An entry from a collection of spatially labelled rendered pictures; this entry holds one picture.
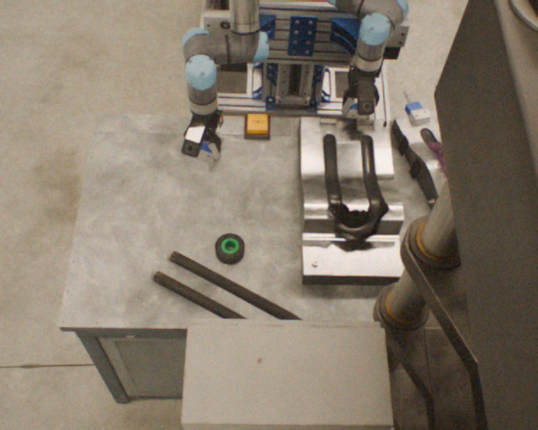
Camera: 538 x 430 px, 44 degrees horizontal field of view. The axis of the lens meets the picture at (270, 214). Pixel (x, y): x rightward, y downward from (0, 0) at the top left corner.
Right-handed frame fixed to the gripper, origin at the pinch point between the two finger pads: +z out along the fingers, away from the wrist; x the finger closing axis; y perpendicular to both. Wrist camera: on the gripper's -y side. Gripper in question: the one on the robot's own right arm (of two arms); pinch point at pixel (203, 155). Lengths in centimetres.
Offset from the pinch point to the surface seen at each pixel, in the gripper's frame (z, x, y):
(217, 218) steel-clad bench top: 4.6, -10.4, -15.8
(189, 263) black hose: 0.2, -9.6, -33.4
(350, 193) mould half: -7.4, -43.8, -2.1
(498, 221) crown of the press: -107, -61, -67
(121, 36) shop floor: 85, 93, 109
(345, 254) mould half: -1, -48, -17
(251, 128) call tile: 0.9, -9.1, 15.1
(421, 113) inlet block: -4, -56, 36
